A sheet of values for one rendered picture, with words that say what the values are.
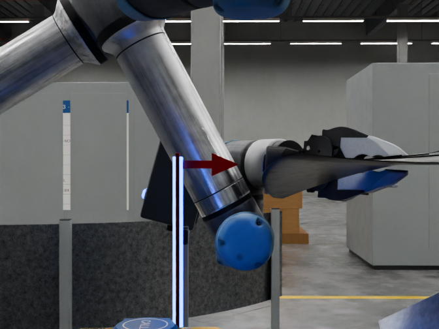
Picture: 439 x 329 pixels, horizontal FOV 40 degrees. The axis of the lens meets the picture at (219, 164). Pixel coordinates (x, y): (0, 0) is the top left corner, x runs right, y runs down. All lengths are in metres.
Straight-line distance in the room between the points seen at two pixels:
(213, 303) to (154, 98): 1.85
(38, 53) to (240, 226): 0.41
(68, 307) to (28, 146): 4.72
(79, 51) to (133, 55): 0.17
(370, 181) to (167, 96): 0.28
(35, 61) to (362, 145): 0.50
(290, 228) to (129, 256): 6.50
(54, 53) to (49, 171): 5.93
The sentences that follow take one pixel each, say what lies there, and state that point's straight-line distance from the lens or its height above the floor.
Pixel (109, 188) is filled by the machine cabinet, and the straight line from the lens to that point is 6.72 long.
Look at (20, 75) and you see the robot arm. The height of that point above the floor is 1.31.
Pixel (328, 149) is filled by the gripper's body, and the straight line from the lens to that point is 0.78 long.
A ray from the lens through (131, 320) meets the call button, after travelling 0.40.
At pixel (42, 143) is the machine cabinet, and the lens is 6.89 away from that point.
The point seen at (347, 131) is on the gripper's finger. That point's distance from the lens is 0.77.
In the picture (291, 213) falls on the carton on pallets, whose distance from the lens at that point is 8.74.
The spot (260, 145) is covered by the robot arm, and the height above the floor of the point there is 1.21.
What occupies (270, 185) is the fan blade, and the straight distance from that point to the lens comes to 0.69.
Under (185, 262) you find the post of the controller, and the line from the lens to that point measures 1.16.
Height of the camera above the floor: 1.18
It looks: level
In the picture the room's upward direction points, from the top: straight up
